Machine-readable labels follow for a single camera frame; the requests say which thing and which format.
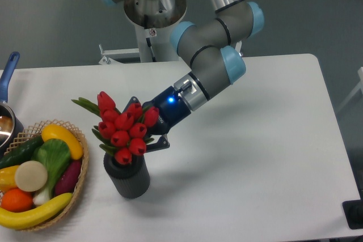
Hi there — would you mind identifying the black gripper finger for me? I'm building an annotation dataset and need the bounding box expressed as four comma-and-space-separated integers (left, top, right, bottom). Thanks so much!
146, 135, 170, 152
123, 96, 141, 113

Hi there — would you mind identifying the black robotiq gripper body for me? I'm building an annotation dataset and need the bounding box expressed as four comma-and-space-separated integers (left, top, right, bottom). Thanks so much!
142, 86, 191, 135

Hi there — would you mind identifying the red tulip bouquet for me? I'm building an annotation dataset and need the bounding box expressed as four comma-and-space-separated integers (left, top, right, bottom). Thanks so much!
72, 91, 159, 165

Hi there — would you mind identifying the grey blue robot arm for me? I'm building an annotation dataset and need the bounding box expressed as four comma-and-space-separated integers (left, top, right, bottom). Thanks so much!
102, 0, 264, 152

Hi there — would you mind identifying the dark grey ribbed vase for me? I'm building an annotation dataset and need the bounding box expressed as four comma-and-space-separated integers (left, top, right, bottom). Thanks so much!
103, 154, 150, 199

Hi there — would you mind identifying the green bok choy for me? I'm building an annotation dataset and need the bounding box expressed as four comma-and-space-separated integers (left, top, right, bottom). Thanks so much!
32, 139, 70, 206

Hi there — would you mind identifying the purple sweet potato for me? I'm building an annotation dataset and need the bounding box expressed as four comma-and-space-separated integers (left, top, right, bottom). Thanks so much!
54, 160, 82, 196

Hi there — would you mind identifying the woven wicker basket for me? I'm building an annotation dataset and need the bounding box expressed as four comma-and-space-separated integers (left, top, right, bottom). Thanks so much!
5, 120, 89, 231

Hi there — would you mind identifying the green cucumber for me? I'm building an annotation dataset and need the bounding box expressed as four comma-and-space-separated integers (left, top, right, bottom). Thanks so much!
1, 135, 44, 169

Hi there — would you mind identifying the beige round disc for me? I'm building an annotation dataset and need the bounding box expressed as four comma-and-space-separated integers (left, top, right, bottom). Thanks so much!
15, 160, 48, 192

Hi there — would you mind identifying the yellow pepper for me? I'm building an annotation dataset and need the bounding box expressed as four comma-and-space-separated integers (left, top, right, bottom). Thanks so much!
0, 165, 19, 192

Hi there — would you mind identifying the orange fruit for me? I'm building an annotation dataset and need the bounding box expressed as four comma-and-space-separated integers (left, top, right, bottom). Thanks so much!
1, 188, 33, 213

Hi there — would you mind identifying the yellow banana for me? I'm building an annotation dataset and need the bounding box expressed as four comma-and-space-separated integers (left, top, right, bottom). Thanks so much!
1, 193, 73, 230

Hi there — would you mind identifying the black device at table edge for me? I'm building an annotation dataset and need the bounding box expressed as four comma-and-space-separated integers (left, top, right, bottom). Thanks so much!
342, 199, 362, 230

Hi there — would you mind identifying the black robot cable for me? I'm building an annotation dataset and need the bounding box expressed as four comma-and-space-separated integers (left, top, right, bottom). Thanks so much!
143, 14, 157, 62

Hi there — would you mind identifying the blue handled saucepan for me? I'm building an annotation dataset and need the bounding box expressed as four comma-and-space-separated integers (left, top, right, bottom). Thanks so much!
1, 52, 23, 158

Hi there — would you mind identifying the white frame at right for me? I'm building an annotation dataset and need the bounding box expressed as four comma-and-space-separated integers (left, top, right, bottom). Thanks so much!
336, 67, 362, 115

